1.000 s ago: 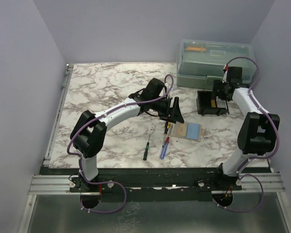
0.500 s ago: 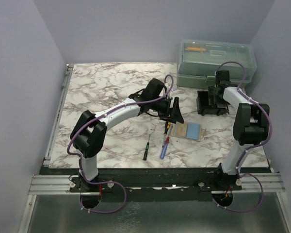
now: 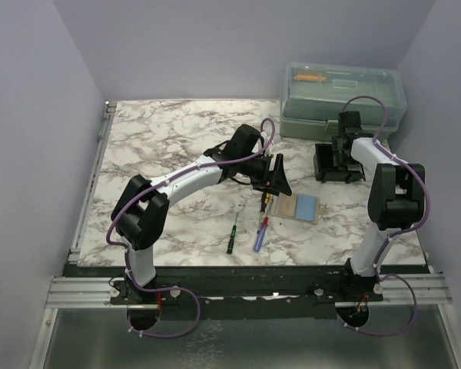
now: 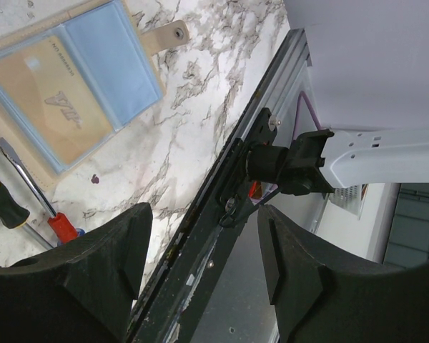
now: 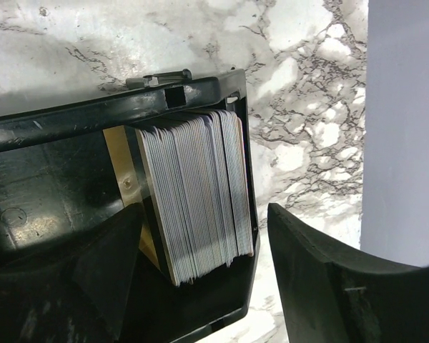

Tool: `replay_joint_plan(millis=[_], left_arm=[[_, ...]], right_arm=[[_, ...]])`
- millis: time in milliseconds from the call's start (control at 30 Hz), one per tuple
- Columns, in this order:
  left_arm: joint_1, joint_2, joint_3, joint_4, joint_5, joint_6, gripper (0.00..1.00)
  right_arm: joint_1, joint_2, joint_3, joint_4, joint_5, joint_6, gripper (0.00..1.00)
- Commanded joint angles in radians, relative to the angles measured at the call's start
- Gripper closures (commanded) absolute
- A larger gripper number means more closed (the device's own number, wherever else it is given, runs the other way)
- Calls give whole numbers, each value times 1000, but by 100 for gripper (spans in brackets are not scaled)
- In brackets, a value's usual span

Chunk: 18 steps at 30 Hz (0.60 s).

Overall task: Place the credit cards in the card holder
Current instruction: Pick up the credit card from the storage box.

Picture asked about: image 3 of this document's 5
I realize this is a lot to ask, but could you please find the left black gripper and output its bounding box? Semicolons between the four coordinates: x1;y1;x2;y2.
239;153;292;196

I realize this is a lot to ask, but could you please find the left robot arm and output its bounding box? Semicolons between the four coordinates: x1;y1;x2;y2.
108;124;292;304

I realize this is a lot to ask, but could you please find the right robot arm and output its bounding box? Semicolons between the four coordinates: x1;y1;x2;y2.
332;111;429;301

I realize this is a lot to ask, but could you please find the black card stand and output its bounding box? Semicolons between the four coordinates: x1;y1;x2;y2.
313;144;366;184

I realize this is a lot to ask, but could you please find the black yellow screwdriver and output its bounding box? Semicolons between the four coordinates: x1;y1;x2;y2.
260;192;272;214

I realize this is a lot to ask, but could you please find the translucent green toolbox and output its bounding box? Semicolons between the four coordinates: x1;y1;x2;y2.
280;62;407;141

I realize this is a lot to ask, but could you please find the blue red screwdriver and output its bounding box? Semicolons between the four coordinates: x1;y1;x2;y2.
253;210;270;253

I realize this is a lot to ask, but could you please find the orange tool inside toolbox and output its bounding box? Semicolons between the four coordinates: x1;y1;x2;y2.
294;75;327;82

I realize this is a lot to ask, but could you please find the small green black screwdriver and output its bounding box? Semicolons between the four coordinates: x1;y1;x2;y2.
226;213;239;254

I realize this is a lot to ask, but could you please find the black front mounting bar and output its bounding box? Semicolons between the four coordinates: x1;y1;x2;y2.
63;264;385;321

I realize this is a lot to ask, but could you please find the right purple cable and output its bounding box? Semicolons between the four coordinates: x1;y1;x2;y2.
341;95;431;336

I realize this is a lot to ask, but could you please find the aluminium rail frame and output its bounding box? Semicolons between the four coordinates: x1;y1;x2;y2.
32;99;461;368

